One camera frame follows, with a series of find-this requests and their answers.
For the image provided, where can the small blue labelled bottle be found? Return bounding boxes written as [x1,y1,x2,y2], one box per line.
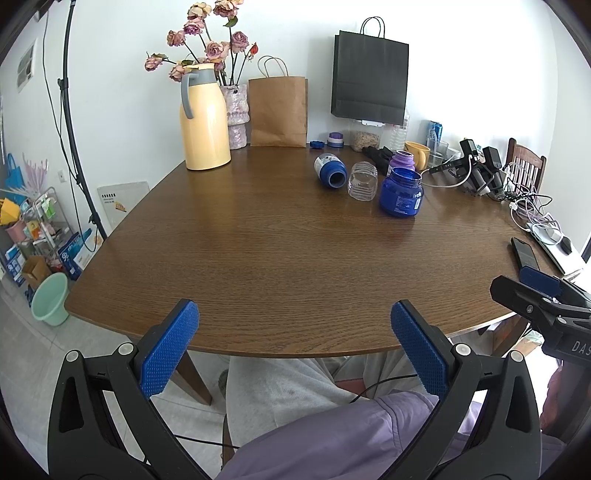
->
[314,153,348,189]

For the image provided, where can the clear ribbed plastic cup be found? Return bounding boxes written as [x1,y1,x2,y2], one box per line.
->
[348,161,379,202]

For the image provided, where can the person's right hand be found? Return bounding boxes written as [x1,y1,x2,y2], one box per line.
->
[540,362,590,443]

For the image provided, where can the grey laptop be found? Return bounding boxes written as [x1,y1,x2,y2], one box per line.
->
[527,222,586,276]

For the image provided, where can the black smartphone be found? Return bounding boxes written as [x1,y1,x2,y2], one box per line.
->
[510,237,540,271]

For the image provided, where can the wooden chair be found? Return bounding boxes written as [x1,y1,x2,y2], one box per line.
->
[505,138,547,192]

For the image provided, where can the green plastic bucket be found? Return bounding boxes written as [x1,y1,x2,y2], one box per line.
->
[31,272,69,326]

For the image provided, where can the black charging devices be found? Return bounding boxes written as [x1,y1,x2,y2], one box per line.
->
[426,139,506,200]

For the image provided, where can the cardboard box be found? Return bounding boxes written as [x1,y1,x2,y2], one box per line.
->
[21,255,52,290]

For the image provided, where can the wide blue jar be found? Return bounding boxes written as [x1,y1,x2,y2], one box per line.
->
[379,167,424,218]

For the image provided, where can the clear drinking glass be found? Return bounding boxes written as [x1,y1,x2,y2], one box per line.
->
[428,140,449,168]

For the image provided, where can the yellow mug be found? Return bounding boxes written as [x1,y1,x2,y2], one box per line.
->
[405,141,431,172]

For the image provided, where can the purple labelled bottle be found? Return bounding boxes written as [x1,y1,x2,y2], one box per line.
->
[389,150,415,171]

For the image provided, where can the black gloves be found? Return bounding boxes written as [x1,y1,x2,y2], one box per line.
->
[362,146,394,175]

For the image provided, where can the clear plastic water bottle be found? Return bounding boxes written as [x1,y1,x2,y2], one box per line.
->
[392,112,410,151]

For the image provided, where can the white leaning board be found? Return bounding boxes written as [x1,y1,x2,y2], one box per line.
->
[97,181,150,230]

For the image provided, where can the jar of grains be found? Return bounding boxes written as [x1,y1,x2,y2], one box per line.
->
[351,130,381,152]

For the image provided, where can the purple white lid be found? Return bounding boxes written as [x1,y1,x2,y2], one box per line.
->
[327,132,345,148]

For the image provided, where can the black paper bag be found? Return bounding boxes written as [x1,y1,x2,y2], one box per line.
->
[331,16,409,125]

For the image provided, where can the yellow thermos jug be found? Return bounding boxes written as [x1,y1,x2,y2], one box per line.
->
[179,63,231,171]

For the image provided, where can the brown paper bag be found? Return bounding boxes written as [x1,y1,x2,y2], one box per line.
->
[249,55,308,148]

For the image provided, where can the pink textured vase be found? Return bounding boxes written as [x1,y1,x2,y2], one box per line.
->
[221,84,249,150]

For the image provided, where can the dried pink flowers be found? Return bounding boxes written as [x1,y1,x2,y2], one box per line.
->
[143,0,259,87]

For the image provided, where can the white cable bundle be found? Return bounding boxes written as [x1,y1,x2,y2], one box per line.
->
[505,186,567,245]

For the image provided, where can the wire storage rack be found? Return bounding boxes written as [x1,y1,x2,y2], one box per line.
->
[21,187,73,272]

